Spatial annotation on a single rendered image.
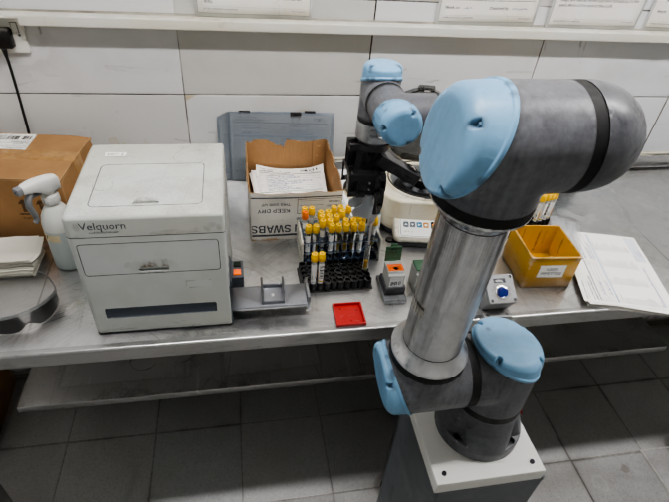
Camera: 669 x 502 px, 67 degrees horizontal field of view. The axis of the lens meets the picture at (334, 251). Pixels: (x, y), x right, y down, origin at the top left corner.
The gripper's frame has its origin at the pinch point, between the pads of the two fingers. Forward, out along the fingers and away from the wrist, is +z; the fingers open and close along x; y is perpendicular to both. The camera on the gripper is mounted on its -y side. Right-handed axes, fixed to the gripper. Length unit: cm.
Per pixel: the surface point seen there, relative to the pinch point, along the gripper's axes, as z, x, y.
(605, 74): -16, -50, -86
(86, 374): 78, -27, 83
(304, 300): 13.5, 10.7, 16.5
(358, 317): 17.3, 13.7, 4.2
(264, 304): 13.4, 11.1, 25.3
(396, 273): 10.5, 7.3, -5.5
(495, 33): -28, -46, -44
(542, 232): 9.7, -3.6, -48.5
